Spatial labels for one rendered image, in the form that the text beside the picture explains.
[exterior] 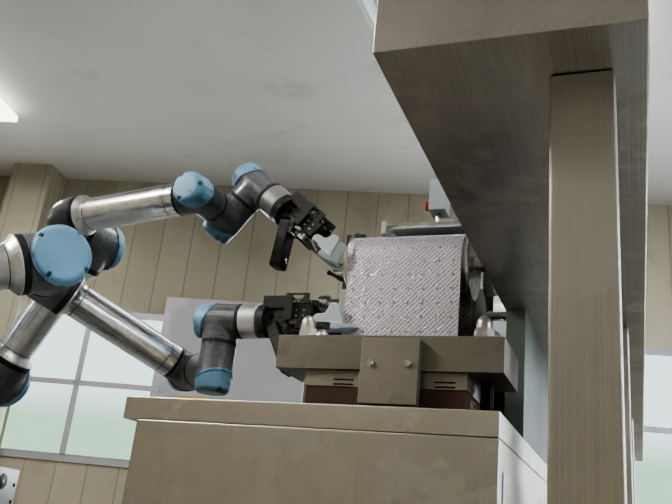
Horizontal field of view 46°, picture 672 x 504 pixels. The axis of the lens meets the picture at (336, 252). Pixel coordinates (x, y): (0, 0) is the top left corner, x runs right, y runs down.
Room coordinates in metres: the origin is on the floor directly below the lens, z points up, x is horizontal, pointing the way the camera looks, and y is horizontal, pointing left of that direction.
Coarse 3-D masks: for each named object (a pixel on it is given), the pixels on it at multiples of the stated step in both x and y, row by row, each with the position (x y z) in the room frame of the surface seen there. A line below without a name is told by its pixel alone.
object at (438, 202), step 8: (432, 184) 2.08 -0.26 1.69; (440, 184) 2.07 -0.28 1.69; (432, 192) 2.08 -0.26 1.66; (440, 192) 2.07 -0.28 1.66; (432, 200) 2.07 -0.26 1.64; (440, 200) 2.07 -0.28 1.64; (448, 200) 2.10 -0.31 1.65; (432, 208) 2.07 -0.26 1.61; (440, 208) 2.07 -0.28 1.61; (448, 208) 2.10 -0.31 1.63; (432, 216) 2.12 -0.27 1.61; (448, 216) 2.11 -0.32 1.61
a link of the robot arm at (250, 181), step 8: (240, 168) 1.66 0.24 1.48; (248, 168) 1.66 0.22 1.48; (256, 168) 1.66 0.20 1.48; (232, 176) 1.68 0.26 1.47; (240, 176) 1.66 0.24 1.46; (248, 176) 1.65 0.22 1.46; (256, 176) 1.65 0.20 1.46; (264, 176) 1.65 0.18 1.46; (240, 184) 1.66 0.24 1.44; (248, 184) 1.65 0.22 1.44; (256, 184) 1.64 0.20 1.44; (264, 184) 1.64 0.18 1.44; (272, 184) 1.64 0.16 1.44; (240, 192) 1.66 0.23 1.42; (248, 192) 1.65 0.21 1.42; (256, 192) 1.64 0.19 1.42; (264, 192) 1.63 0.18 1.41; (248, 200) 1.66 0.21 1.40; (256, 200) 1.65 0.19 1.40; (256, 208) 1.69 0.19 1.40
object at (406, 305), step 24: (360, 288) 1.53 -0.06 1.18; (384, 288) 1.51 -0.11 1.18; (408, 288) 1.50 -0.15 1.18; (432, 288) 1.48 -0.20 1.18; (456, 288) 1.46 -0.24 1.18; (360, 312) 1.53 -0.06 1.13; (384, 312) 1.51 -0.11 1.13; (408, 312) 1.49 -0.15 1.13; (432, 312) 1.48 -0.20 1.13; (456, 312) 1.46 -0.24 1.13
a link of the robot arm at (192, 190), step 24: (144, 192) 1.61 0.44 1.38; (168, 192) 1.59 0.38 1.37; (192, 192) 1.54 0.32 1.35; (216, 192) 1.59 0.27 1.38; (48, 216) 1.74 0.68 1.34; (72, 216) 1.69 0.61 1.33; (96, 216) 1.67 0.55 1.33; (120, 216) 1.66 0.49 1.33; (144, 216) 1.64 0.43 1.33; (168, 216) 1.63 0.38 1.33; (216, 216) 1.63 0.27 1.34
